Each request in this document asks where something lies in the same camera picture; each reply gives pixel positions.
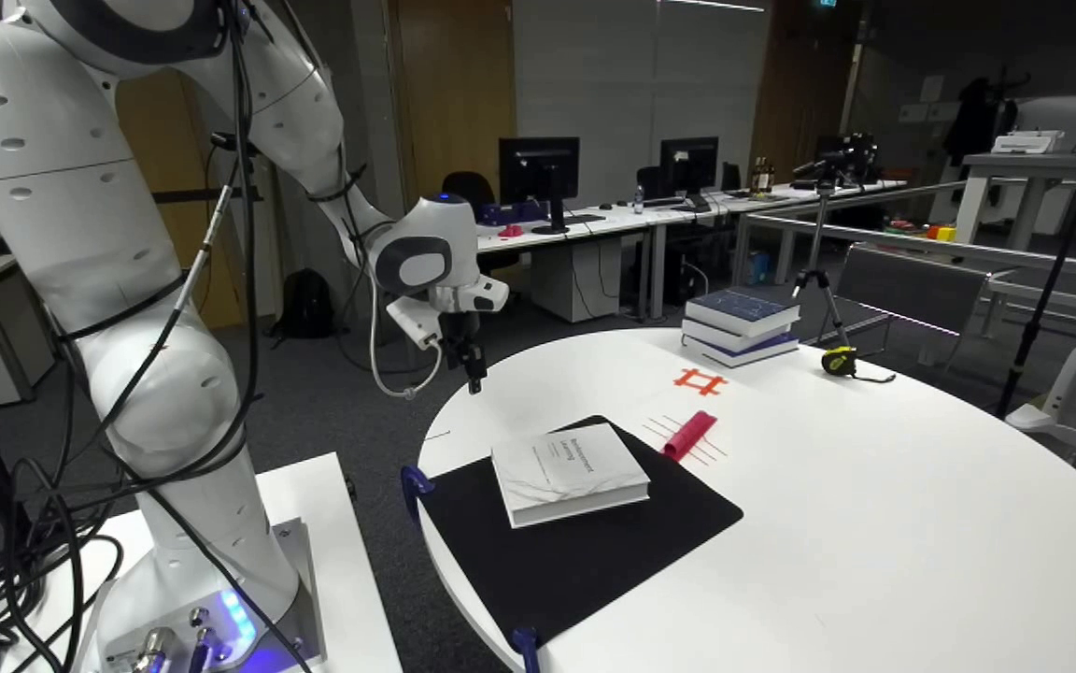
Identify wide black computer monitor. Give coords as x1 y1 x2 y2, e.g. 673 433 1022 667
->
494 132 583 238

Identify white robot stand table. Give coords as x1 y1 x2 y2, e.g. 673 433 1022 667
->
0 448 403 673

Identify narrow black computer monitor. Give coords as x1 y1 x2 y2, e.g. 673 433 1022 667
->
658 132 726 212

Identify white book with blue spine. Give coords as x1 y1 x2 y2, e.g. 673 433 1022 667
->
678 332 804 373

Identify grey metal frame enclosure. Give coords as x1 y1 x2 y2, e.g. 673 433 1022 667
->
736 181 1076 339

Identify black camera tripod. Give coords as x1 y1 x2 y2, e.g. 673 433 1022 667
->
792 184 903 351

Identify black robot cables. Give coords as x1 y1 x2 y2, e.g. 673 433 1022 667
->
0 0 450 673

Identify black camera on tripod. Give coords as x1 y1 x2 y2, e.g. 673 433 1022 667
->
792 126 887 194

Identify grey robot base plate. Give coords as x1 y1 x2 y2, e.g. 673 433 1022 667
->
88 516 324 673

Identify red marker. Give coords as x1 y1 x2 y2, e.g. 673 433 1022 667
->
660 407 720 467

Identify black backpack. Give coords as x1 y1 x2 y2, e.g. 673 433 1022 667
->
277 267 338 343

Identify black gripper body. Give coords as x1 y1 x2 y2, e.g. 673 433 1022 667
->
438 307 491 366

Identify dark blue hardcover book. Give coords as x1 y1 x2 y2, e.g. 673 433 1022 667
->
684 283 809 343

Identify long white office desk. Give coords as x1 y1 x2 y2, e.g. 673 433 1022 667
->
476 181 907 329

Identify black office chair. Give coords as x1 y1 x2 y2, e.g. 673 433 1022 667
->
438 167 501 228

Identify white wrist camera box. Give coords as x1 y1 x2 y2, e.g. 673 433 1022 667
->
380 293 444 354

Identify black rectangular mat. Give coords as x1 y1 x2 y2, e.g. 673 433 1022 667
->
420 412 749 648

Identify yellow black tape measure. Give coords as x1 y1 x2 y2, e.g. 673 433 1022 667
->
820 343 900 385

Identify white paperback book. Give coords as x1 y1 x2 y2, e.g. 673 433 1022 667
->
491 419 654 530

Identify blue tape strip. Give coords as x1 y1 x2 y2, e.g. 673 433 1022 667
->
510 624 547 673
401 465 440 506

